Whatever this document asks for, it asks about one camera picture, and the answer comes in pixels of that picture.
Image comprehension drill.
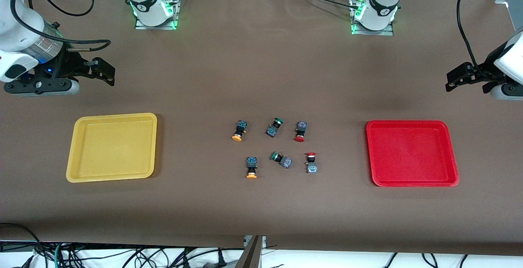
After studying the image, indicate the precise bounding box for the red push button switch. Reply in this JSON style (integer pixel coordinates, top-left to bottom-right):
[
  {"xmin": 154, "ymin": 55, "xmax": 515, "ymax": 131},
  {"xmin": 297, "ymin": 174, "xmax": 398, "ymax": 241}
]
[
  {"xmin": 305, "ymin": 152, "xmax": 319, "ymax": 174},
  {"xmin": 293, "ymin": 121, "xmax": 308, "ymax": 143}
]

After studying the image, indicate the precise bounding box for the yellow plastic tray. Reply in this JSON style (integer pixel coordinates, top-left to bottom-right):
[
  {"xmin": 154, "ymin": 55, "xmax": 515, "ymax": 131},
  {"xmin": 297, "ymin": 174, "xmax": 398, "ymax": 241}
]
[{"xmin": 66, "ymin": 113, "xmax": 158, "ymax": 183}]

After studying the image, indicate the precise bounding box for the red plastic tray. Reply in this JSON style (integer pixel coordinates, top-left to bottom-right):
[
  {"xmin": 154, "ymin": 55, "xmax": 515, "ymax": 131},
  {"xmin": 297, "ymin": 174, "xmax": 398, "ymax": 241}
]
[{"xmin": 366, "ymin": 120, "xmax": 460, "ymax": 188}]

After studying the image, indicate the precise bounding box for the brown table cover sheet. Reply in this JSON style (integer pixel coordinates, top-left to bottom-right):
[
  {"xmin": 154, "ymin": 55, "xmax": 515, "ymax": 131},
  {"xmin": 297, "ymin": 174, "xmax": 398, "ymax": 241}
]
[{"xmin": 0, "ymin": 0, "xmax": 523, "ymax": 256}]

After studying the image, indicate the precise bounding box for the dark brown slanted bar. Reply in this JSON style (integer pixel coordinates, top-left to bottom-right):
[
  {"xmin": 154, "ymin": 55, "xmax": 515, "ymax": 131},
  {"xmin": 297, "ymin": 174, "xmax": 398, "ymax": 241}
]
[{"xmin": 235, "ymin": 236, "xmax": 263, "ymax": 268}]

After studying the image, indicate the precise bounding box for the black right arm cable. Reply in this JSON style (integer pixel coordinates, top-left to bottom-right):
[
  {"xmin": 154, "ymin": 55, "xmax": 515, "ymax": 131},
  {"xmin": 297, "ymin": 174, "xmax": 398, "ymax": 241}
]
[{"xmin": 10, "ymin": 0, "xmax": 112, "ymax": 52}]

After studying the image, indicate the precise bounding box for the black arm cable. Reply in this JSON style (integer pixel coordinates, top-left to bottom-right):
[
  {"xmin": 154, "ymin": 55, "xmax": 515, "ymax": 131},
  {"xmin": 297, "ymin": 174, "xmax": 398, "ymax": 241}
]
[
  {"xmin": 456, "ymin": 0, "xmax": 481, "ymax": 72},
  {"xmin": 10, "ymin": 0, "xmax": 112, "ymax": 52}
]

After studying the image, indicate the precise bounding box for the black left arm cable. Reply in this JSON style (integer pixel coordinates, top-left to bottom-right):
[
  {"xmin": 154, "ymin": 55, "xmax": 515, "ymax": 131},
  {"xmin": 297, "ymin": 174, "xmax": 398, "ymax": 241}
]
[{"xmin": 456, "ymin": 0, "xmax": 481, "ymax": 72}]

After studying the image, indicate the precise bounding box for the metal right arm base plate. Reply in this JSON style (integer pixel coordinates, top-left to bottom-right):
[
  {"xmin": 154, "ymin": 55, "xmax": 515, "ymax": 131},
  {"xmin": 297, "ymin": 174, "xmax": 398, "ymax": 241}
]
[{"xmin": 135, "ymin": 0, "xmax": 180, "ymax": 30}]

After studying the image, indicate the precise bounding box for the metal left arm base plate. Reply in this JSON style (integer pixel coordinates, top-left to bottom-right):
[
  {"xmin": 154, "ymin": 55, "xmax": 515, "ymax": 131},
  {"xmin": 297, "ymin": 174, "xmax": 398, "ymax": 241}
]
[{"xmin": 350, "ymin": 0, "xmax": 394, "ymax": 36}]

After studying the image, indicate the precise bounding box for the teal cable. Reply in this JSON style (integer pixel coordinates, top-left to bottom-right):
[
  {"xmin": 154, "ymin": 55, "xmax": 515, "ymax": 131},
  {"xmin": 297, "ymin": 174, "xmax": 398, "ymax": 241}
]
[{"xmin": 54, "ymin": 243, "xmax": 67, "ymax": 268}]

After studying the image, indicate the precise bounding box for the green push button switch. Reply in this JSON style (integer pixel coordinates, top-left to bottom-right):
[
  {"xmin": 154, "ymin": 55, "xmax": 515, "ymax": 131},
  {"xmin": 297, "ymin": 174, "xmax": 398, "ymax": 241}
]
[
  {"xmin": 266, "ymin": 118, "xmax": 284, "ymax": 138},
  {"xmin": 270, "ymin": 152, "xmax": 293, "ymax": 169}
]

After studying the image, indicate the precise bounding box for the grey metal bracket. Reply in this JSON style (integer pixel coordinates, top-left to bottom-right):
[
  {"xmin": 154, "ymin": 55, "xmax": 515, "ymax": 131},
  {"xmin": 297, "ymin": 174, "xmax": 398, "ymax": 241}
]
[{"xmin": 244, "ymin": 235, "xmax": 267, "ymax": 249}]

